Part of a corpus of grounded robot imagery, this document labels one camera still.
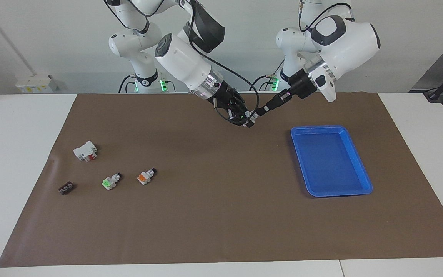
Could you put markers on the green knob switch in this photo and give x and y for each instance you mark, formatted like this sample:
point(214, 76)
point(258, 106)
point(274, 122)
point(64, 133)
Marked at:
point(110, 181)
point(250, 117)

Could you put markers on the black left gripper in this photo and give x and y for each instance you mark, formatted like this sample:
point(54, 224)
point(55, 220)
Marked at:
point(296, 88)

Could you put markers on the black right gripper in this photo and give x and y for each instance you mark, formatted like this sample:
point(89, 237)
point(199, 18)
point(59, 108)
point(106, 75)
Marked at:
point(225, 96)

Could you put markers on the orange knob switch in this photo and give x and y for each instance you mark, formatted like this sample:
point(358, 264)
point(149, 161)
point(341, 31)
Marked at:
point(145, 177)

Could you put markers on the white red circuit breaker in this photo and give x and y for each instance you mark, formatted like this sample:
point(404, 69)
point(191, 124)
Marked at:
point(85, 151)

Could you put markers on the black terminal block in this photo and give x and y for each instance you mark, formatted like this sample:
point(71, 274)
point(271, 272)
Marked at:
point(66, 187)

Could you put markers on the white wall socket box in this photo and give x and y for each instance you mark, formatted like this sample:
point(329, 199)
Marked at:
point(33, 85)

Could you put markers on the blue plastic tray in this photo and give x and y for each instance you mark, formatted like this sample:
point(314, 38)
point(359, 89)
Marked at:
point(331, 161)

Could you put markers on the brown table mat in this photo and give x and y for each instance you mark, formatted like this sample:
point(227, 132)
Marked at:
point(221, 200)

